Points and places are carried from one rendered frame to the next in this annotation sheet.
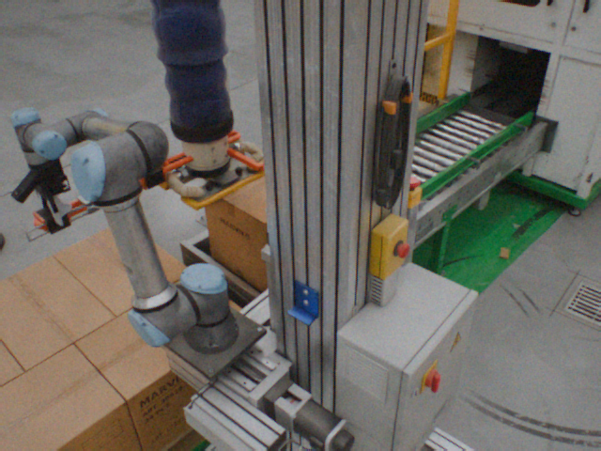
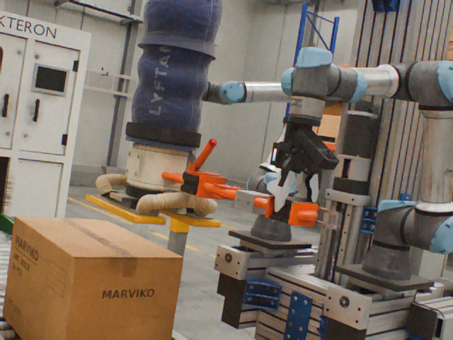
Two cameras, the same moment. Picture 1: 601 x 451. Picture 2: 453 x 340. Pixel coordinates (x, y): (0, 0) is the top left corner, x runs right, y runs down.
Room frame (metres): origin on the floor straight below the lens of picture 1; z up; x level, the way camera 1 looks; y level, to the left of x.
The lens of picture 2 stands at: (1.47, 2.01, 1.36)
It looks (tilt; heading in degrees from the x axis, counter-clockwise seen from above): 3 degrees down; 276
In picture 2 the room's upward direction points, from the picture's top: 9 degrees clockwise
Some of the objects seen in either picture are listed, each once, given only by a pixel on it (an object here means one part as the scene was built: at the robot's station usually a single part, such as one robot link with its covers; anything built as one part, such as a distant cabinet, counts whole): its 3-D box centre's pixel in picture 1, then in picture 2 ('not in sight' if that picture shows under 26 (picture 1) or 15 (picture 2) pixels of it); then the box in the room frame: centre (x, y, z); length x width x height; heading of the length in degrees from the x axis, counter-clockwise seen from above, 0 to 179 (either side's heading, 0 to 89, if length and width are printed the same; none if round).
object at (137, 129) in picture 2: (202, 119); (163, 134); (1.86, 0.34, 1.35); 0.23 x 0.23 x 0.04
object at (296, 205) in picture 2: (52, 217); (291, 210); (1.45, 0.77, 1.23); 0.08 x 0.07 x 0.05; 134
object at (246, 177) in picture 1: (224, 181); (178, 207); (1.80, 0.27, 1.13); 0.34 x 0.10 x 0.05; 134
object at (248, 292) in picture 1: (229, 279); not in sight; (1.87, 0.31, 0.58); 0.70 x 0.03 x 0.06; 44
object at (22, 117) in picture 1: (29, 130); (313, 74); (1.45, 0.75, 1.54); 0.09 x 0.08 x 0.11; 44
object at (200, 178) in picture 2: (147, 174); (203, 185); (1.69, 0.52, 1.24); 0.10 x 0.08 x 0.06; 44
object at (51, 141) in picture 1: (51, 139); (337, 83); (1.39, 0.67, 1.53); 0.11 x 0.11 x 0.08; 44
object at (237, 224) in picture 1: (285, 212); (86, 288); (2.13, 0.06, 0.75); 0.60 x 0.40 x 0.40; 135
